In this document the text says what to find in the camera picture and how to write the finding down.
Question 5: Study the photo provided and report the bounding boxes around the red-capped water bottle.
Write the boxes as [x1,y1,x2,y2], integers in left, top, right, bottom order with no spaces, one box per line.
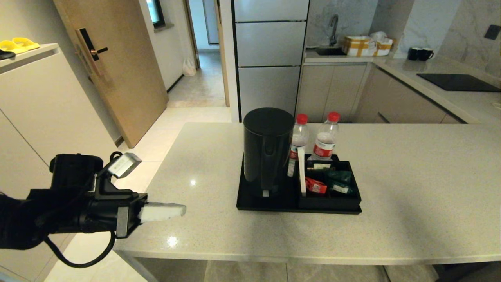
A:
[311,112,341,161]
[287,113,310,178]

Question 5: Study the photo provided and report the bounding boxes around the dark window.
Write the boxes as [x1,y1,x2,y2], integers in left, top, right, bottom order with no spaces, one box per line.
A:
[146,0,165,29]

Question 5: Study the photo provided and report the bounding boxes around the green tea packet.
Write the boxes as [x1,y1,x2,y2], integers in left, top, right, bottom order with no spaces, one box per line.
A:
[325,168,355,184]
[329,182,357,197]

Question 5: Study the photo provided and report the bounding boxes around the white tall cabinet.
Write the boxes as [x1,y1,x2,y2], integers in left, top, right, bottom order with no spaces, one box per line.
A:
[0,43,128,282]

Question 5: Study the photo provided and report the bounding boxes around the black door lock handle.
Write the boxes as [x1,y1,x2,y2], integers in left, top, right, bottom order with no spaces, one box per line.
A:
[76,27,109,77]

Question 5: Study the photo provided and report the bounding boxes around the dark kitchen sink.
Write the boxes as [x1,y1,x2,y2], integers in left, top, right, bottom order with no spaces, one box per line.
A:
[315,46,347,56]

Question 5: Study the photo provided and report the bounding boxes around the long white sachet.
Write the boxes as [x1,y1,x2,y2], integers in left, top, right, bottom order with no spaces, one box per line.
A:
[297,148,307,197]

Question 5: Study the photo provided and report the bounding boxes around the black wall switch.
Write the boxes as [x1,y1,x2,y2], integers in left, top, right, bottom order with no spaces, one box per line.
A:
[484,24,501,41]

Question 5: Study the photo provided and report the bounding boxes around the yellow slipper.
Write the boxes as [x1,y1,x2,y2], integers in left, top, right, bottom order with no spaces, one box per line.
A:
[0,40,29,55]
[12,37,41,51]

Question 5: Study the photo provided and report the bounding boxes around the beige kitchen base cabinets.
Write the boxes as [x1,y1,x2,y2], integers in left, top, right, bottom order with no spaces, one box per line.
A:
[296,55,501,125]

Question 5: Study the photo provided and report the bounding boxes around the black serving tray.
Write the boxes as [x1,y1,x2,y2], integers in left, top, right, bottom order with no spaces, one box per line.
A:
[236,154,362,215]

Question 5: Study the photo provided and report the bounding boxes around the black induction cooktop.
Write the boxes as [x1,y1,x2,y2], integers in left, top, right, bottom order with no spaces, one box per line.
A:
[416,73,501,93]

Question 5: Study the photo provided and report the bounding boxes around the black compartment organizer box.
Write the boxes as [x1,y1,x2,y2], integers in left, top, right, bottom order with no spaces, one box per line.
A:
[298,160,362,210]

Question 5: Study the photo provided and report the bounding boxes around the cardboard box with yellow tape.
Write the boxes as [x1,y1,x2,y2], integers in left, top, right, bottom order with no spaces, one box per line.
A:
[342,31,393,58]

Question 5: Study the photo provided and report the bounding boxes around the metal kitchen faucet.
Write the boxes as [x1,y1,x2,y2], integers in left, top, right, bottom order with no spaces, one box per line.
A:
[328,14,340,47]

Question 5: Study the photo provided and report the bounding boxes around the black electric kettle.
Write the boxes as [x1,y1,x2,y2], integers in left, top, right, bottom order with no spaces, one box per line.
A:
[243,107,295,198]

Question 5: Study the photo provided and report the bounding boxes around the white plastic bag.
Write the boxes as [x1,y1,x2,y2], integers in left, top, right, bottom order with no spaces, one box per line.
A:
[182,58,197,77]

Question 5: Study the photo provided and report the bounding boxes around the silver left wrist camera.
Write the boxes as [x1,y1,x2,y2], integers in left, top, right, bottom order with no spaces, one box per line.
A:
[107,152,142,179]

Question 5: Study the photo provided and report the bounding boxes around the red snack packet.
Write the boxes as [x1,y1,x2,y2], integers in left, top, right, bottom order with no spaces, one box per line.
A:
[305,177,328,195]

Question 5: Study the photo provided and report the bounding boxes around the wooden door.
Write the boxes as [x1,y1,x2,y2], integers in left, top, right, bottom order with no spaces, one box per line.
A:
[52,0,169,149]

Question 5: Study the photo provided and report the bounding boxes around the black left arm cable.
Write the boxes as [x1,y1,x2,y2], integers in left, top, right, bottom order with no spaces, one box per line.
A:
[43,230,117,269]

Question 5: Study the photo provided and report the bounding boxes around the grey refrigerator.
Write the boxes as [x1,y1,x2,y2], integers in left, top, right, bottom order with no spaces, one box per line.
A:
[231,0,310,123]

